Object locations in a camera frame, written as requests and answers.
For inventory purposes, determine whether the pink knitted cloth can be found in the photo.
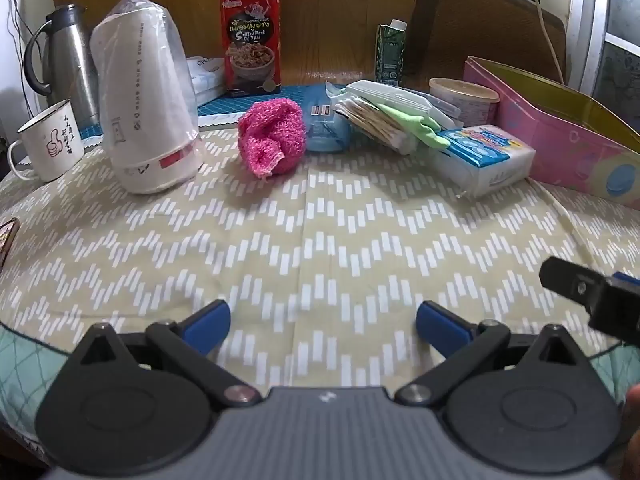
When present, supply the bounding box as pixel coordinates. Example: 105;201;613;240
237;100;307;179

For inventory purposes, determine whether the white and green box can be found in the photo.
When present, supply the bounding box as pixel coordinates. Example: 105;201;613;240
344;80;437;117

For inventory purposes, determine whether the blue plastic case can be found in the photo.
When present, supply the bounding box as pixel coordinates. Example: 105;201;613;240
301;84;352;154

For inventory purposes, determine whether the white scalloped paper strip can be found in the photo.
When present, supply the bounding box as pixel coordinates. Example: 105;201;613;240
197;111;247;129

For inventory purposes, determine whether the light green cloth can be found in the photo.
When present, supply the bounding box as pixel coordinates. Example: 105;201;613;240
376;102;452;151

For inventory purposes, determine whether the beige chevron tablecloth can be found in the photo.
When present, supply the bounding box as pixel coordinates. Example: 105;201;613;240
0;122;640;411

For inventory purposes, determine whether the wooden panel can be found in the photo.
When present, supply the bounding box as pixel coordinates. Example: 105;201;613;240
50;0;419;88

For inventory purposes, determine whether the green drink carton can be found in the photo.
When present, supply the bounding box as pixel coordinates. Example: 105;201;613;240
373;19;409;87

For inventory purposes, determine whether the pink tin box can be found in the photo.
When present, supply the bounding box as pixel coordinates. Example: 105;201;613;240
462;56;640;207

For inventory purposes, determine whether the round can with beige lid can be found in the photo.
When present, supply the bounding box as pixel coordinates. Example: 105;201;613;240
428;77;500;127

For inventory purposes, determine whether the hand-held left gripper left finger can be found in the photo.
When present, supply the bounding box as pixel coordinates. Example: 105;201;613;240
67;299;263;407

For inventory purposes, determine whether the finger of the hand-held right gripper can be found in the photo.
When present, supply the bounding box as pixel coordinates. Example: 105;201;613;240
539;256;640;348

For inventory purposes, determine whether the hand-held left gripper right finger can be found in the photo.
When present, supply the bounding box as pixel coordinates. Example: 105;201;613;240
394;301;589;407

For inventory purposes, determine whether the bag of cotton swabs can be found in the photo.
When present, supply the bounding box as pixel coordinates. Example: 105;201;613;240
334;95;420;157

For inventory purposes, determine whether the white cylinder in plastic bag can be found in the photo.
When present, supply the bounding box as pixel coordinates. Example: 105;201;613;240
90;0;206;195

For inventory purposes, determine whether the blue and white tissue pack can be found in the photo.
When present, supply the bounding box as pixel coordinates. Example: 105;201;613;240
431;124;537;199

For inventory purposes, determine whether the steel thermos jug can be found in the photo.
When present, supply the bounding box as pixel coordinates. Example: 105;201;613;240
24;4;101;127

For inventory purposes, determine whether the blue cutting mat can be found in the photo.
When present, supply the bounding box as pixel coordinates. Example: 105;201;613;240
79;84;332;138

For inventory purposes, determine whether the black cable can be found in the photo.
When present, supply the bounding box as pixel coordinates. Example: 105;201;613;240
4;0;27;106

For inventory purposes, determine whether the white wet wipes pack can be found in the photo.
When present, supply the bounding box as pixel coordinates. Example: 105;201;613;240
187;55;227;107

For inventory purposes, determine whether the white enamel mug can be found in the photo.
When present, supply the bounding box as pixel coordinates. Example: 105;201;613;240
7;99;85;183

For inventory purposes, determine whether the red snack box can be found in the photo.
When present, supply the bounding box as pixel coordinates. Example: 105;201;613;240
219;0;282;99

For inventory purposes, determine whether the white framed glass door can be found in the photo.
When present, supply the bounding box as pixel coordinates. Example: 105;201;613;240
569;0;640;128

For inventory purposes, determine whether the white power cable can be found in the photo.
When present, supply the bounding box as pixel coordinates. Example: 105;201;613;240
517;0;567;83

